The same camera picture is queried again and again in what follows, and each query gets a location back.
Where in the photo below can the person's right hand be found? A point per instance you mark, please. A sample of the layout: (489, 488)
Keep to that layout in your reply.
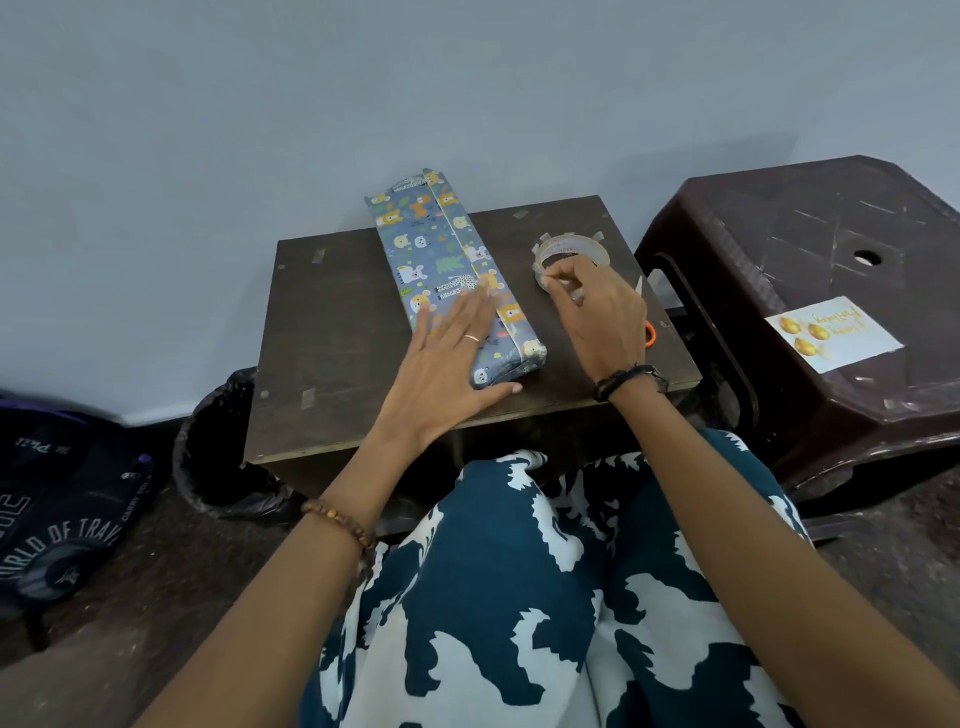
(600, 315)

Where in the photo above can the person's left hand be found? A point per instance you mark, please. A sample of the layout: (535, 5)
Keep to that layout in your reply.
(446, 367)

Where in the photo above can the clear tape roll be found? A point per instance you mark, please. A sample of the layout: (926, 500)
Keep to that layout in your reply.
(577, 246)

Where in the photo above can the blue animal-print wrapping paper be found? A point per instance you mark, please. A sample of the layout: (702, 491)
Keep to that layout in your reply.
(442, 262)

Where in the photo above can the white card with gold stickers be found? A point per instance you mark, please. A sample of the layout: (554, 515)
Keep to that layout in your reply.
(840, 337)

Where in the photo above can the person's left forearm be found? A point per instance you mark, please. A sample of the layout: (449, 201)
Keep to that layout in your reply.
(262, 615)

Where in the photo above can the person's right forearm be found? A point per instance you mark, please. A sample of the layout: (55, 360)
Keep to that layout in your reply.
(787, 577)

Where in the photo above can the small brown wooden table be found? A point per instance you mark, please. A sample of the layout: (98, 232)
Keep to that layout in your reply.
(337, 345)

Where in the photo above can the brown plastic stool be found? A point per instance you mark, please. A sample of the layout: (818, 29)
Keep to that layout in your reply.
(787, 225)

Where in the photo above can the teal white patterned trousers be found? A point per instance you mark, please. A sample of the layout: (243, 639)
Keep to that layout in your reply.
(525, 600)

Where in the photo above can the black trash bin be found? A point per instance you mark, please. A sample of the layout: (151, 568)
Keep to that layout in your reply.
(217, 465)

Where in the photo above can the black purple backpack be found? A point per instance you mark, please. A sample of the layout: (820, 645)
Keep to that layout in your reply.
(60, 517)

